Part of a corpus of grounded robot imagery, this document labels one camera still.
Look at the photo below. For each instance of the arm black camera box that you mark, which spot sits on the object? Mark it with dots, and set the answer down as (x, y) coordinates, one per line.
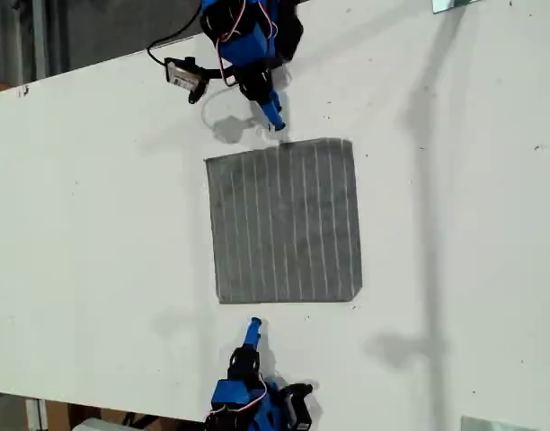
(185, 77)
(299, 406)

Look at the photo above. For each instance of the grey striped square towel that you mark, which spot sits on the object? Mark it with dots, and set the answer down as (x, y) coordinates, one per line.
(284, 220)

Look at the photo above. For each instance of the white table leg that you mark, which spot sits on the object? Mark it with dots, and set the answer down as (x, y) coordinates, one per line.
(36, 415)

